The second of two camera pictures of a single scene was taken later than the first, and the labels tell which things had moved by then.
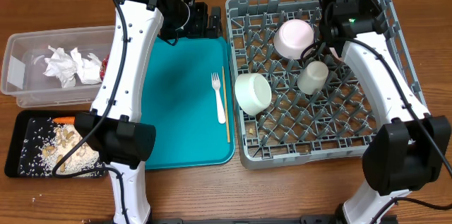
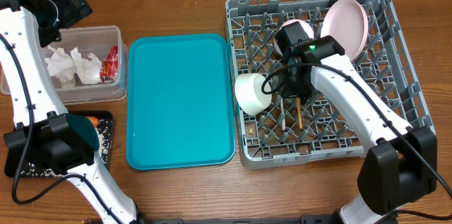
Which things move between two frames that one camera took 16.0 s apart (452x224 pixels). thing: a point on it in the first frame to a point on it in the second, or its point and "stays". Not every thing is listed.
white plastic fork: (216, 83) to (284, 127)
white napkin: (88, 71) stays
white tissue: (62, 66) stays
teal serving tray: (181, 102) stays
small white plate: (253, 92) stays
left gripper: (201, 29) to (75, 13)
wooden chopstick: (229, 140) to (299, 106)
